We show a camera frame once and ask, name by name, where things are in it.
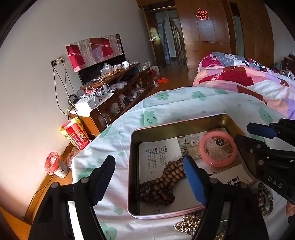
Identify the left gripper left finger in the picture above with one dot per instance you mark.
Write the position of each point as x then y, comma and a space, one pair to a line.
52, 220

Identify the red double happiness sticker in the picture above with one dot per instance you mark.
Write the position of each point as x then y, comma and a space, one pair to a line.
202, 14

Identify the white power strip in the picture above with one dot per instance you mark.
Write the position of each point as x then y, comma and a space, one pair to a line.
62, 170

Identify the dark bead bracelet red tassel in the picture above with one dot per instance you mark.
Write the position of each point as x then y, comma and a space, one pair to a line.
265, 199

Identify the pink red patchwork quilt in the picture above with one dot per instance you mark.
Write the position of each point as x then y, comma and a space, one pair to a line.
245, 75

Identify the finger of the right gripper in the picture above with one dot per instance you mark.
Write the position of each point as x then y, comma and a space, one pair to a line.
267, 131
255, 155

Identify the printed paper leaflet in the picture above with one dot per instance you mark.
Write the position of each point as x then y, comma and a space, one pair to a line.
163, 186

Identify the wooden TV cabinet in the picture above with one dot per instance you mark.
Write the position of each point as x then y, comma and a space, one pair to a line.
112, 105

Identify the white green cloud bedsheet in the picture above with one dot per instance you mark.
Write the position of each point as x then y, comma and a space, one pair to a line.
116, 220

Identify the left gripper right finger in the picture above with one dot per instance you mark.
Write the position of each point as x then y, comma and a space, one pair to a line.
236, 204

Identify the wall power socket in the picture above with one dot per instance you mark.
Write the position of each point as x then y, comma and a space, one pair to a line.
58, 60

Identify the brown wooden wardrobe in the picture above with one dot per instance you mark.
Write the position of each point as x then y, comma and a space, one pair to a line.
218, 33

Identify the pink metal tin box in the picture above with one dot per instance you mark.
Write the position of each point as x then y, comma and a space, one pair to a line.
222, 122

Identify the red plastic bag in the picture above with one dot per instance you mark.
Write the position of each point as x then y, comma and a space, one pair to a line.
52, 163

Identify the brown wooden door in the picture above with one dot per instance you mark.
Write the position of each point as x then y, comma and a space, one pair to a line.
156, 40

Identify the white box device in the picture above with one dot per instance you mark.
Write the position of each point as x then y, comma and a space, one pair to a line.
87, 103

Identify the black television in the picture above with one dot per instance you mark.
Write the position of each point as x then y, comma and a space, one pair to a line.
101, 64

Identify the orange item on floor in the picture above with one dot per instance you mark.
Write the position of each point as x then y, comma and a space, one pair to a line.
162, 80

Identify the red yellow carton box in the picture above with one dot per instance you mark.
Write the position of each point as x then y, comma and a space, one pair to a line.
74, 131

